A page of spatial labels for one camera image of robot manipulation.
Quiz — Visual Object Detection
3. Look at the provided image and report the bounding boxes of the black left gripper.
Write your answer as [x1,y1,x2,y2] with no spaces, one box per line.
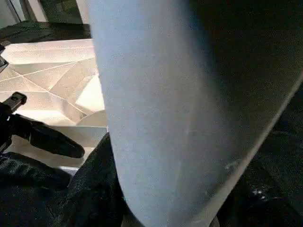
[0,92,87,192]

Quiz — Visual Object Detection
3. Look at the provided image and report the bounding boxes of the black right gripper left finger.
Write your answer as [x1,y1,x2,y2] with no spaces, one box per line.
[45,131,129,227]

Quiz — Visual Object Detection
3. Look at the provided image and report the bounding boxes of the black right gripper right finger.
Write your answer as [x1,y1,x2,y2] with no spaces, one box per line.
[216,156,303,227]

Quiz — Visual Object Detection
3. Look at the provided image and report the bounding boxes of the white plastic table top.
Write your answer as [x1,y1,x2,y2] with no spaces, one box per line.
[0,38,110,172]

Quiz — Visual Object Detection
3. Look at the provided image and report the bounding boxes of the white plastic table leg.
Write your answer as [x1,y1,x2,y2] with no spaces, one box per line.
[85,0,303,227]

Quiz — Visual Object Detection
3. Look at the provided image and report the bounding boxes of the black work mat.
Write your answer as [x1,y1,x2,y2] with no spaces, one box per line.
[0,21,303,227]

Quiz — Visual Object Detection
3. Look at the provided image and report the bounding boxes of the white cabinet with glass doors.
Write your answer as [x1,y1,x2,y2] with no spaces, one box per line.
[0,0,91,25]

